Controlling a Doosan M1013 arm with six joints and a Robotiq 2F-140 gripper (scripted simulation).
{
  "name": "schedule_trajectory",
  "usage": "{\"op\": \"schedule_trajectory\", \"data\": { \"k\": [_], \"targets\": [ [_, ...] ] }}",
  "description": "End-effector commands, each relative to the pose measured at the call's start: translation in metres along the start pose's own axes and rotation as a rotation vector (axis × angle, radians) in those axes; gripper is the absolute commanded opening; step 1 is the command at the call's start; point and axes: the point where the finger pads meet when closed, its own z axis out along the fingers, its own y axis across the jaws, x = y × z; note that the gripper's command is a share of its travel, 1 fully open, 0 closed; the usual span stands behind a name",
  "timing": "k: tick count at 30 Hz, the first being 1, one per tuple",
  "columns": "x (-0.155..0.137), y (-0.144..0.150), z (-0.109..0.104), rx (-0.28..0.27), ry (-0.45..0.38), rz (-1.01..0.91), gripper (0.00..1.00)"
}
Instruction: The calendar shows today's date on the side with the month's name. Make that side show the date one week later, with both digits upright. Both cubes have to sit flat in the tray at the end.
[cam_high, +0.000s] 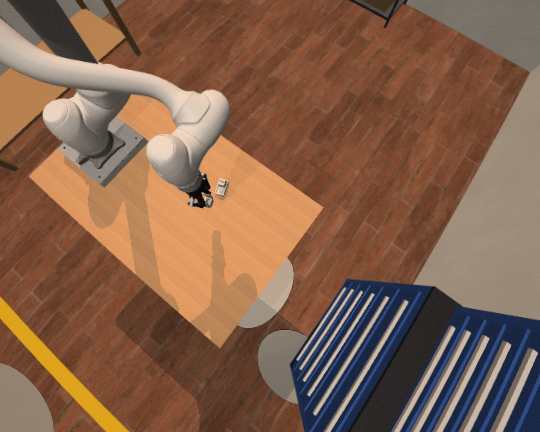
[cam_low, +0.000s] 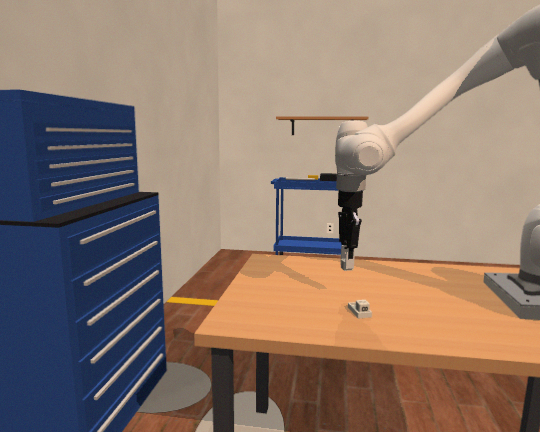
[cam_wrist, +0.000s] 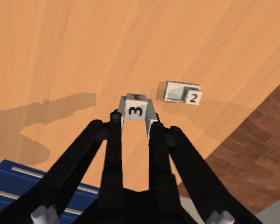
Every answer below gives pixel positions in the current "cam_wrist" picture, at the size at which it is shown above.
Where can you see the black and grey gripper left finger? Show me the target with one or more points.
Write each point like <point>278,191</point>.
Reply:
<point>47,200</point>

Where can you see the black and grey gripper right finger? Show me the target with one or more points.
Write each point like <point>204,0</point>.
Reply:
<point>213,202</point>

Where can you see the white number cube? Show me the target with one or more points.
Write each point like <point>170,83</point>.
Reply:
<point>135,107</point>
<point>191,95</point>

